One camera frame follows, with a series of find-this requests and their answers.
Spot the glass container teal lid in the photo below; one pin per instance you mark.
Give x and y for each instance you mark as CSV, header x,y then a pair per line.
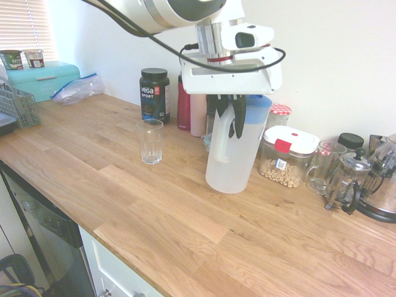
x,y
208,142

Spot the black shaker bottle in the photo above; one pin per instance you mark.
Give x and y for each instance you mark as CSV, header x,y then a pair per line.
x,y
210,106

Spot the cereal container white red lid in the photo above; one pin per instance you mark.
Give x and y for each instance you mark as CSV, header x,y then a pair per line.
x,y
287,154

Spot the grey cutlery basket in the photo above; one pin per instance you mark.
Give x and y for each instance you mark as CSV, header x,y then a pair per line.
x,y
21,108

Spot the small jar red checkered lid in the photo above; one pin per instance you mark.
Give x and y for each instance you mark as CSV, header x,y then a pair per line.
x,y
325,151

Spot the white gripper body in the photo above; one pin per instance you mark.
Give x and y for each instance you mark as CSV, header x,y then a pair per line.
x,y
229,82

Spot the black dish tray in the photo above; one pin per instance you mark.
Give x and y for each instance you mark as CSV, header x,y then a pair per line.
x,y
6,125

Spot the red water bottle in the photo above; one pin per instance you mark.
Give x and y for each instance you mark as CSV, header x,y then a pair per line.
x,y
183,108

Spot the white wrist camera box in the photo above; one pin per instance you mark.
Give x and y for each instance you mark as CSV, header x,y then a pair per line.
x,y
247,37

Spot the pink water bottle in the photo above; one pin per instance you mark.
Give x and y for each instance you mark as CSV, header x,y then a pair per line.
x,y
198,117

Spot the translucent pitcher blue lid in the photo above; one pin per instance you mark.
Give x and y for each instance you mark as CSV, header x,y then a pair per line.
x,y
232,167

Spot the white brown food cup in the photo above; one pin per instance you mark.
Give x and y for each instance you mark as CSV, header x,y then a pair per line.
x,y
34,58

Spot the steel electric kettle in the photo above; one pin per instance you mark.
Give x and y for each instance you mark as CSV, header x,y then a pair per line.
x,y
380,191

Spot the teal bread box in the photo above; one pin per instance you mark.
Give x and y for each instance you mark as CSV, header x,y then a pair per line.
x,y
40,80

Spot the clear zip bag blue seal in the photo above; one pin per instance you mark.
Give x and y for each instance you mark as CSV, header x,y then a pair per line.
x,y
77,91

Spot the black Vega protein tub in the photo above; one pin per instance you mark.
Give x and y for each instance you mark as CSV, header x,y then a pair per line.
x,y
154,96

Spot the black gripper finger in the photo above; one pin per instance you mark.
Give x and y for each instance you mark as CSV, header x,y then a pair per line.
x,y
239,119
222,105

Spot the clear glass mug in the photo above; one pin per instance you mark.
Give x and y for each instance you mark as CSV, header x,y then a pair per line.
x,y
321,173

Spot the green oat cup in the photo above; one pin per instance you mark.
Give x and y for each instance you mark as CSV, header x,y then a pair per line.
x,y
10,60

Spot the dark rounded chair back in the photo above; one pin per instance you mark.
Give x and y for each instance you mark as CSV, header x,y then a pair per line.
x,y
18,269

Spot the black steel dishwasher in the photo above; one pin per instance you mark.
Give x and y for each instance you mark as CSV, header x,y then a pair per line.
x,y
46,229

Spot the white window blind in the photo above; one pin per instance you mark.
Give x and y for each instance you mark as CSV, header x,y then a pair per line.
x,y
24,24

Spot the jar with black lid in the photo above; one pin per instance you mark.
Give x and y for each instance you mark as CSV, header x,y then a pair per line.
x,y
351,140

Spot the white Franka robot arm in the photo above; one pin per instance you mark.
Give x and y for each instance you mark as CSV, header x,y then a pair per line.
x,y
161,15

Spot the glass French press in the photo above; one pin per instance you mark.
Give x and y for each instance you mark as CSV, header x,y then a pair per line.
x,y
349,179

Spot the clear faceted drinking glass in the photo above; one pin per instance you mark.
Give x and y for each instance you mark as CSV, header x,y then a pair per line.
x,y
150,145

